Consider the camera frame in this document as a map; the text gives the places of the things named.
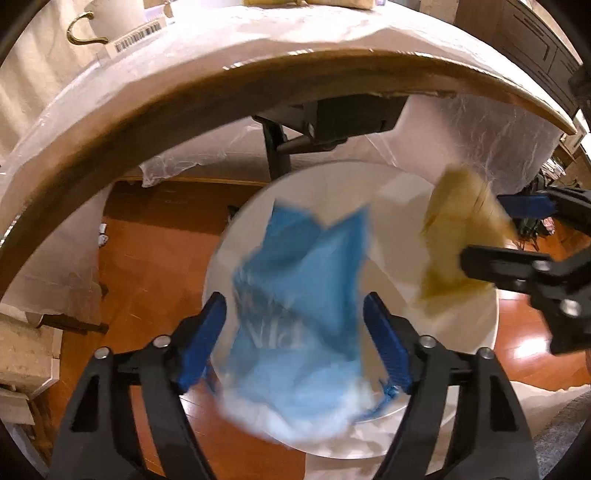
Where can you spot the clear plastic table cover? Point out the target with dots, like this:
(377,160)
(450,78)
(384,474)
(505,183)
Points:
(184,95)

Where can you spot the dark wooden cabinet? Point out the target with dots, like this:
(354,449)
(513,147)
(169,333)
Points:
(521,35)

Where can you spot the black table leg bracket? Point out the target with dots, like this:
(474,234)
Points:
(323,125)

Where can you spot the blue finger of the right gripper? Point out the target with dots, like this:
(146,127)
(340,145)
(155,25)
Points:
(571,206)
(553,287)

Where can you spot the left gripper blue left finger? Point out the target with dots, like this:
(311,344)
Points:
(98,438)

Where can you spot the white round trash bin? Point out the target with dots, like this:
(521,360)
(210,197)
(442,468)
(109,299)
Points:
(395,262)

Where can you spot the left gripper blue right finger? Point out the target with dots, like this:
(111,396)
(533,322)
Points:
(490,437)

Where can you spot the blue plastic bag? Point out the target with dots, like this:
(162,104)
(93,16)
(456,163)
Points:
(294,371)

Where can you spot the white mug gold handle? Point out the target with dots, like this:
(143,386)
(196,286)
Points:
(108,20)

